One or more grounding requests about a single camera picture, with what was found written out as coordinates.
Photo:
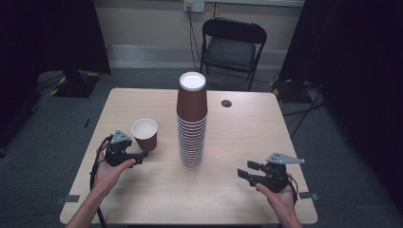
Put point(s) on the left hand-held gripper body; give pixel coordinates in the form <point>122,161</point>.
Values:
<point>118,148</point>

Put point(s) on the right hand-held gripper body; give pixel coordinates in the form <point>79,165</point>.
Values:
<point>275,172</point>

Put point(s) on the single brown paper cup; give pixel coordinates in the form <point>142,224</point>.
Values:
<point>145,133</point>

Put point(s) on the stack of brown paper cups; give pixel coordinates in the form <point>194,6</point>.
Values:
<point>192,120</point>

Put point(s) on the person's right hand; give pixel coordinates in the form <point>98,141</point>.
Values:
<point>280,199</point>

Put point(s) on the person's left hand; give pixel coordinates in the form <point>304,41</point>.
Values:
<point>109,175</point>

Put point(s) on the grey tape strip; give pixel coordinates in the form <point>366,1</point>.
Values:
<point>68,199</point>
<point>309,195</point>

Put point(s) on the black table grommet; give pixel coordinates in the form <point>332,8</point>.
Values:
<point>226,103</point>

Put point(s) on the black stand base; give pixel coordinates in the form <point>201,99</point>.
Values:
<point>76,84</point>
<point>286,90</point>

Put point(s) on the black folding chair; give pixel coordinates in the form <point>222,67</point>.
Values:
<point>231,47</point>

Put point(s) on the dark curtain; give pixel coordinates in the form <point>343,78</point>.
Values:
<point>355,63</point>
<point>47,34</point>

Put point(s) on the white wall socket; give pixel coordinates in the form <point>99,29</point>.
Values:
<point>194,5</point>

